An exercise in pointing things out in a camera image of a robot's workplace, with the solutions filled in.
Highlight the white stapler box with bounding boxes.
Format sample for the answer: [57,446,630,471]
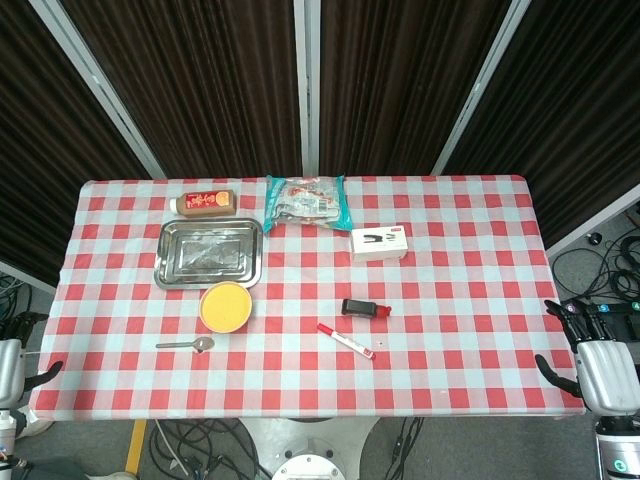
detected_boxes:
[350,224,409,263]

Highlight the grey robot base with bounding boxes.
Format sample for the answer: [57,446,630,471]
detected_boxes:
[238,417,382,480]

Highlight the red white checkered tablecloth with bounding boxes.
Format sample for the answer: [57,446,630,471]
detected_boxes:
[28,173,587,420]

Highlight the red and white marker pen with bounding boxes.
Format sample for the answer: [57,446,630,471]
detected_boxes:
[316,322,377,361]

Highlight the metal spoon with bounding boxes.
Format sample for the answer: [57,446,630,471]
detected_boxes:
[155,336,216,355]

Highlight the dark brown curtain panel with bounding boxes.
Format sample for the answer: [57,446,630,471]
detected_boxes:
[0,0,154,287]
[441,0,640,250]
[318,0,515,177]
[59,0,304,180]

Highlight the rectangular stainless steel tray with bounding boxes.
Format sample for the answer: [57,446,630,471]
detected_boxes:
[153,217,265,291]

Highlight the yellow floor tape strip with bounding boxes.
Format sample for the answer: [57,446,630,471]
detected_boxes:
[123,418,149,476]

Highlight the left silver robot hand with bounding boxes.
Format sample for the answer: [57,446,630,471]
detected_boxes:
[0,309,64,409]

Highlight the teal snack bag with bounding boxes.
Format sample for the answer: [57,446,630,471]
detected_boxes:
[263,173,352,234]

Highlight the brown drink bottle red label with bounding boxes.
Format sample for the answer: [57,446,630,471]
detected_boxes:
[168,190,237,219]

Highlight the black ink bottle red cap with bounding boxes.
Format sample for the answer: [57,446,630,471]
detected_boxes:
[341,298,393,320]

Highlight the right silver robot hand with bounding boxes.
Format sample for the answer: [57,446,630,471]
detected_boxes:
[534,298,640,416]

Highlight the black floor cable bundle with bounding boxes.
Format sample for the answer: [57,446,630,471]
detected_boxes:
[0,273,35,341]
[549,209,640,304]
[148,418,274,480]

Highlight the white bowl of yellow soup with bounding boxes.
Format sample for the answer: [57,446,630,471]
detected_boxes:
[198,281,254,334]

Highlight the grey metal partition post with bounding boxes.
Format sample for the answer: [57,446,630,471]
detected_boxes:
[430,0,532,176]
[28,0,167,180]
[292,0,322,177]

